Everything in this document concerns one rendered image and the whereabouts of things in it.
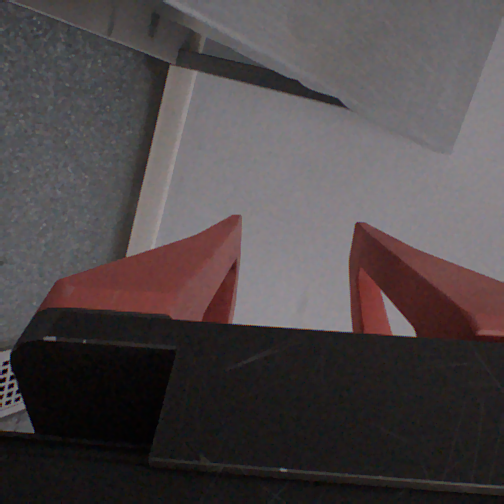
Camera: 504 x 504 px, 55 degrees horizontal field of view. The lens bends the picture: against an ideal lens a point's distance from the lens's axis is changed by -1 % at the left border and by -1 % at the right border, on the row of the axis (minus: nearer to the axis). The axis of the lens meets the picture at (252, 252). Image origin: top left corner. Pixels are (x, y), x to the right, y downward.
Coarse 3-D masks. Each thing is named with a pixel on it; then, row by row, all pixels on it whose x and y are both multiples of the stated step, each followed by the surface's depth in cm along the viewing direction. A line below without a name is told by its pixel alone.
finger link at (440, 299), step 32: (352, 256) 14; (384, 256) 10; (416, 256) 10; (352, 288) 13; (384, 288) 10; (416, 288) 8; (448, 288) 8; (480, 288) 8; (352, 320) 13; (384, 320) 12; (416, 320) 8; (448, 320) 7; (480, 320) 6
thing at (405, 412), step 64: (192, 256) 9; (64, 320) 6; (128, 320) 6; (192, 320) 8; (64, 384) 6; (128, 384) 6; (192, 384) 5; (256, 384) 5; (320, 384) 5; (384, 384) 5; (448, 384) 5; (192, 448) 5; (256, 448) 5; (320, 448) 5; (384, 448) 5; (448, 448) 5
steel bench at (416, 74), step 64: (64, 0) 89; (128, 0) 100; (192, 0) 26; (256, 0) 30; (320, 0) 36; (384, 0) 45; (448, 0) 59; (192, 64) 115; (320, 64) 39; (384, 64) 50; (448, 64) 70; (448, 128) 84
